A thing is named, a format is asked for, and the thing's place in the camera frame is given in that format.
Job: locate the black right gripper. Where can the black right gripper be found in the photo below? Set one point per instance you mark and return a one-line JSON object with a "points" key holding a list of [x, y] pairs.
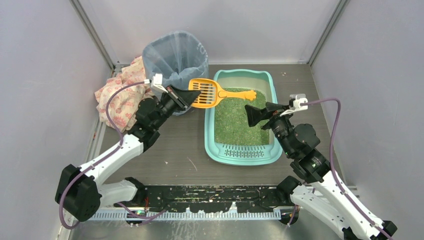
{"points": [[269, 115]]}

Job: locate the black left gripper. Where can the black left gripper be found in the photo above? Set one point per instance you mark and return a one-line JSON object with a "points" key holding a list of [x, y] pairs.
{"points": [[178, 99]]}

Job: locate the orange litter scoop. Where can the orange litter scoop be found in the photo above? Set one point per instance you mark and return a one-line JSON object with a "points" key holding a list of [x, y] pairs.
{"points": [[212, 93]]}

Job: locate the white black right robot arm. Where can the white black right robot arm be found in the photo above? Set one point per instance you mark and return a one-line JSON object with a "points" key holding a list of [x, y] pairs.
{"points": [[317, 188]]}

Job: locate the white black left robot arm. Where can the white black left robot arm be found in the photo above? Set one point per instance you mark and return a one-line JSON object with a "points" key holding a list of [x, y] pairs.
{"points": [[82, 189]]}

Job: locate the green cat litter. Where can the green cat litter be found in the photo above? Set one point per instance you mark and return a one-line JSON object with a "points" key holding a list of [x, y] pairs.
{"points": [[231, 123]]}

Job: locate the teal litter box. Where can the teal litter box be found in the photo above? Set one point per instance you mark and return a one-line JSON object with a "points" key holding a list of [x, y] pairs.
{"points": [[238, 80]]}

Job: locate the bin with blue bag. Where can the bin with blue bag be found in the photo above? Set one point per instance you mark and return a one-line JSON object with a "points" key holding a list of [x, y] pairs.
{"points": [[178, 56]]}

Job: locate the pink patterned cloth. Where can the pink patterned cloth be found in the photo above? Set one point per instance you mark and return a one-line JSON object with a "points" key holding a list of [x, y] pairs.
{"points": [[122, 108]]}

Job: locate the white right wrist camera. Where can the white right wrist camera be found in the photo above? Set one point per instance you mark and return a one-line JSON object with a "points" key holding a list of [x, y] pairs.
{"points": [[297, 103]]}

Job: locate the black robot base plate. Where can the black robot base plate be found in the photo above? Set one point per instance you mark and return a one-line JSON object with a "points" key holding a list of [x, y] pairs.
{"points": [[212, 199]]}

